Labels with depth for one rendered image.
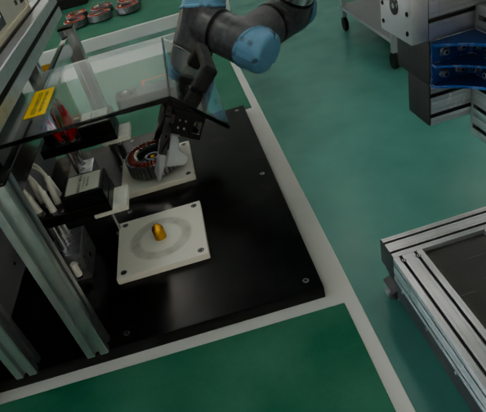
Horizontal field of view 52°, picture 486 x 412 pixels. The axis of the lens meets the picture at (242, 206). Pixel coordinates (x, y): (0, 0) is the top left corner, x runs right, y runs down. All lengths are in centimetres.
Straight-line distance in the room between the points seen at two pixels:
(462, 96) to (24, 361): 92
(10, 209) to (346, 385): 42
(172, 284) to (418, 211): 140
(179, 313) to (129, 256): 16
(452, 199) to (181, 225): 142
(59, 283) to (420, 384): 111
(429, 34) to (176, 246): 60
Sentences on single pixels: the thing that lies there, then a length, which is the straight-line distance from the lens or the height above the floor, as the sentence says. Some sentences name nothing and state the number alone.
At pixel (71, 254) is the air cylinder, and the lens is 82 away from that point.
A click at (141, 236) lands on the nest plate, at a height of 78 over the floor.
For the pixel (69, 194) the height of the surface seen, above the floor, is 92.
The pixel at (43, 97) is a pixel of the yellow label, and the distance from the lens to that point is 72.
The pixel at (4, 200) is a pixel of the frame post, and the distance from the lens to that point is 57.
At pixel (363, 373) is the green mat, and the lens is 63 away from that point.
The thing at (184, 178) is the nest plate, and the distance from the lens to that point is 98.
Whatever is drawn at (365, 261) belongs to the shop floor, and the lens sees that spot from 183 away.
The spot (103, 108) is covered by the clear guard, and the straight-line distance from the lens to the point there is 61.
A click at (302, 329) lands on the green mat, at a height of 75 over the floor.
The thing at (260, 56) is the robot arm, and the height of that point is 99.
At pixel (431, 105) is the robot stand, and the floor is 77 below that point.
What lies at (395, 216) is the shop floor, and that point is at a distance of 201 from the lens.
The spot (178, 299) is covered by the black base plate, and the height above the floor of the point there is 77.
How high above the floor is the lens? 127
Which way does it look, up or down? 35 degrees down
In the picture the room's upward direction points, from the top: 16 degrees counter-clockwise
